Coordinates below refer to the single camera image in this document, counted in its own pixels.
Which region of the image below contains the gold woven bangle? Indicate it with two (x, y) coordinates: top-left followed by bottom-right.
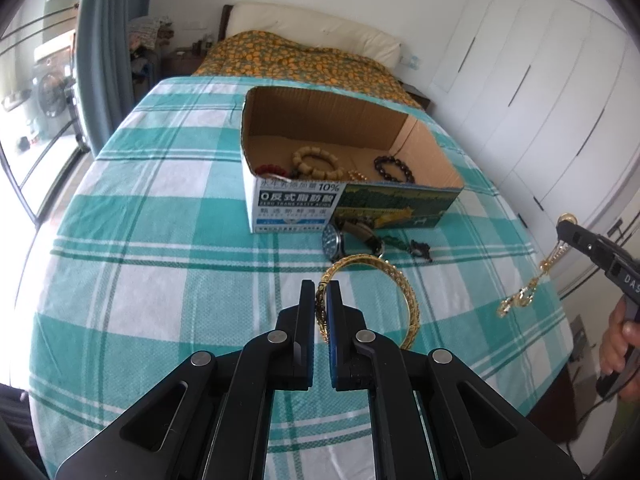
(314, 254), (421, 350)

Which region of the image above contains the person's right hand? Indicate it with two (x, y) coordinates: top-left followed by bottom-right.
(599, 297), (639, 376)

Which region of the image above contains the white wardrobe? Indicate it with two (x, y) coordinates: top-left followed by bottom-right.
(429, 0), (640, 302)

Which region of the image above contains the teal plaid bed sheet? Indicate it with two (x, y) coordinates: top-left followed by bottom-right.
(29, 77), (573, 472)

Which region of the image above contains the open cardboard box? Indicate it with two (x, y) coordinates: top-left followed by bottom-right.
(241, 86), (464, 234)

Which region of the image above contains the glass sliding door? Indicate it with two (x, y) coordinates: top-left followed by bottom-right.
(1, 0), (90, 224)

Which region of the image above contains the dark wooden nightstand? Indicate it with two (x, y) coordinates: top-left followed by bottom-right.
(160, 49), (206, 79)

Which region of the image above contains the orange floral quilt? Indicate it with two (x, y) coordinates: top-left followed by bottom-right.
(194, 30), (420, 108)

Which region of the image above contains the cream bed headboard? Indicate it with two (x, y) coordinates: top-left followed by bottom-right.
(218, 1), (401, 70)

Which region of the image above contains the pile of clothes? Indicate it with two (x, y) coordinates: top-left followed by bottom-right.
(127, 15), (175, 60)

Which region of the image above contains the blue curtain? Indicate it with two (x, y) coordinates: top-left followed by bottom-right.
(76, 0), (150, 155)

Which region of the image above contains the black cable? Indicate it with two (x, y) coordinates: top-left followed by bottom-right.
(560, 389), (612, 446)

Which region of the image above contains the green dark bead necklace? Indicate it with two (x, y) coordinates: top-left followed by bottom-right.
(382, 237), (434, 265)

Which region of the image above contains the black bead bracelet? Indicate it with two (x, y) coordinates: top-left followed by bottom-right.
(372, 154), (417, 184)

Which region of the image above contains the red bead bracelet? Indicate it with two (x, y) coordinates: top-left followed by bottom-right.
(255, 160), (292, 179)

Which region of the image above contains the wall socket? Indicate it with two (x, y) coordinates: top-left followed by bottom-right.
(400, 55), (421, 70)

